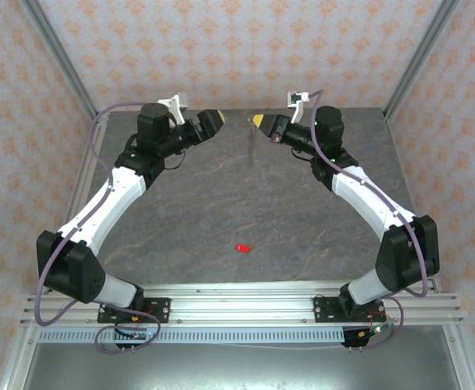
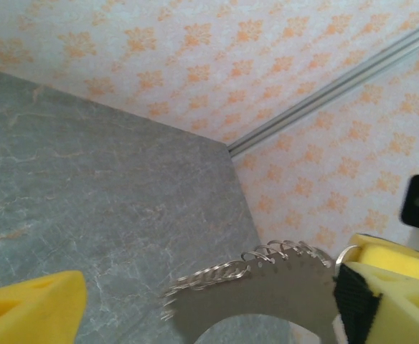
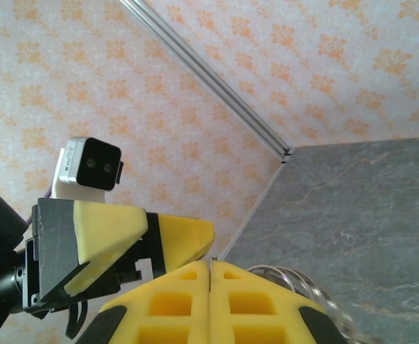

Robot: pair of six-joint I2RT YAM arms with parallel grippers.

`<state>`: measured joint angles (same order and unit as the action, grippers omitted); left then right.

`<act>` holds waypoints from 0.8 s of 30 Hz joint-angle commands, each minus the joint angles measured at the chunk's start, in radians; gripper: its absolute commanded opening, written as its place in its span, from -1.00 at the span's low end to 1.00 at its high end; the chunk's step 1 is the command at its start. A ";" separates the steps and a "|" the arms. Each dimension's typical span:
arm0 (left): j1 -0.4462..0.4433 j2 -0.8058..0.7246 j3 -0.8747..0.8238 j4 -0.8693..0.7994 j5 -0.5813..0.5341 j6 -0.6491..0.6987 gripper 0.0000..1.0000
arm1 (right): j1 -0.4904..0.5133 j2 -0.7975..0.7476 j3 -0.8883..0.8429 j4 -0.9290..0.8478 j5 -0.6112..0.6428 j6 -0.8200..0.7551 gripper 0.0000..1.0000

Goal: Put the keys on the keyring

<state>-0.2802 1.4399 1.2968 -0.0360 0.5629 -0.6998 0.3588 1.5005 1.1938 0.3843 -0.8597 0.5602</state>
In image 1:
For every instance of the red key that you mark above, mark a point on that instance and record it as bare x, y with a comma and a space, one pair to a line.
243, 248

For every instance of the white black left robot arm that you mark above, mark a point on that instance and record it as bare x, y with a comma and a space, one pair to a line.
99, 211

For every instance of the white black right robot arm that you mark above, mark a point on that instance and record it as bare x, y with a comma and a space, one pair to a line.
363, 199

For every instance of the grey metal sheet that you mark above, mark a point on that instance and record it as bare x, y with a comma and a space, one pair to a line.
237, 367

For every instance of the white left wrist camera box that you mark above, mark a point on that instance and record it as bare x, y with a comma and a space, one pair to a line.
176, 103

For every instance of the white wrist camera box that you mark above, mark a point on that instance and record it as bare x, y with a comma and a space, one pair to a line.
296, 98
176, 103

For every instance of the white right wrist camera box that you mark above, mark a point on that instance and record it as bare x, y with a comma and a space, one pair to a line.
296, 98

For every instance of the aluminium side rail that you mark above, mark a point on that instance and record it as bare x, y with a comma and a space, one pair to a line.
77, 195

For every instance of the aluminium frame post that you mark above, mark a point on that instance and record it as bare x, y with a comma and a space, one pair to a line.
420, 53
58, 53

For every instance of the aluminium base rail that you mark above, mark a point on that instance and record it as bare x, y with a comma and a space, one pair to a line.
237, 308

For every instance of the aluminium frame leg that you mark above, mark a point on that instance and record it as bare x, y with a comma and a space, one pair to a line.
463, 365
16, 365

